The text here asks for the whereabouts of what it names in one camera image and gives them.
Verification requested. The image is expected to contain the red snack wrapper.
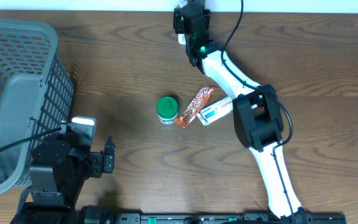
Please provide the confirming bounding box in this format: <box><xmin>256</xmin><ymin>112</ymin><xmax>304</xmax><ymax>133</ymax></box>
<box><xmin>175</xmin><ymin>85</ymin><xmax>216</xmax><ymax>128</ymax></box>

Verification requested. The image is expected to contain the white barcode scanner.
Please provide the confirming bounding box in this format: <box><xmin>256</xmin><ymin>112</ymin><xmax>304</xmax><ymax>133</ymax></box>
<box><xmin>178</xmin><ymin>34</ymin><xmax>186</xmax><ymax>45</ymax></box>

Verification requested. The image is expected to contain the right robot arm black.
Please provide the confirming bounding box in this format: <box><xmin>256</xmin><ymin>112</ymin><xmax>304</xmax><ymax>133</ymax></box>
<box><xmin>173</xmin><ymin>0</ymin><xmax>302</xmax><ymax>223</ymax></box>

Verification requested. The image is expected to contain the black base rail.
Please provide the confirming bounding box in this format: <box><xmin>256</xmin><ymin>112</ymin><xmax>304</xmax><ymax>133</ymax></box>
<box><xmin>77</xmin><ymin>205</ymin><xmax>347</xmax><ymax>224</ymax></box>

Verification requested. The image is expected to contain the green lid jar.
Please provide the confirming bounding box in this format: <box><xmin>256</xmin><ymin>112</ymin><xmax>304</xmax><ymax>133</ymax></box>
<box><xmin>157</xmin><ymin>96</ymin><xmax>178</xmax><ymax>124</ymax></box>

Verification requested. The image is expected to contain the white Panadol box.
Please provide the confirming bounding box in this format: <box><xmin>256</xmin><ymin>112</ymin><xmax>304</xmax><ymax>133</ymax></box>
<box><xmin>197</xmin><ymin>96</ymin><xmax>233</xmax><ymax>126</ymax></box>

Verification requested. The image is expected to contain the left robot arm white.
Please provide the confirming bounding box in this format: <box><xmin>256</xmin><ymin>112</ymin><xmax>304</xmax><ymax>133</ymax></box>
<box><xmin>12</xmin><ymin>123</ymin><xmax>116</xmax><ymax>224</ymax></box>

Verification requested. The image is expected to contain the grey plastic basket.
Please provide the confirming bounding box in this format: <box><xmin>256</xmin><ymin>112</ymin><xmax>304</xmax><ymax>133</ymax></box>
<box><xmin>0</xmin><ymin>19</ymin><xmax>74</xmax><ymax>194</ymax></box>

